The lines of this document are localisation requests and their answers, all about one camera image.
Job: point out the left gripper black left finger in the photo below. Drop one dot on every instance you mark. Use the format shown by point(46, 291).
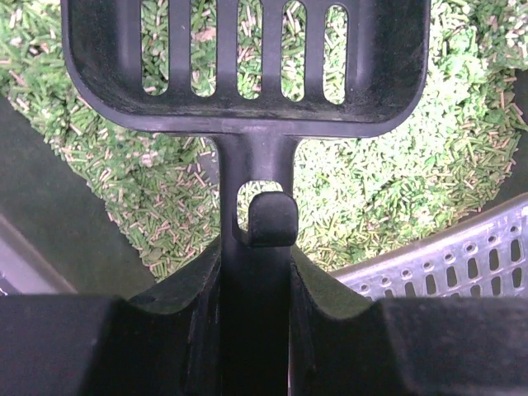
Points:
point(164, 341)

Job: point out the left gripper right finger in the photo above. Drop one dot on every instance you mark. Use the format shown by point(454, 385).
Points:
point(404, 342)

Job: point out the dark green litter box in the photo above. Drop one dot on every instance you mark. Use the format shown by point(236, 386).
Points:
point(48, 206)

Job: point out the black litter scoop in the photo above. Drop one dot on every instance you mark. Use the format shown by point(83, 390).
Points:
point(252, 315)

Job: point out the green litter pellets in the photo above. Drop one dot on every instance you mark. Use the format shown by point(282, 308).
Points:
point(358, 198)

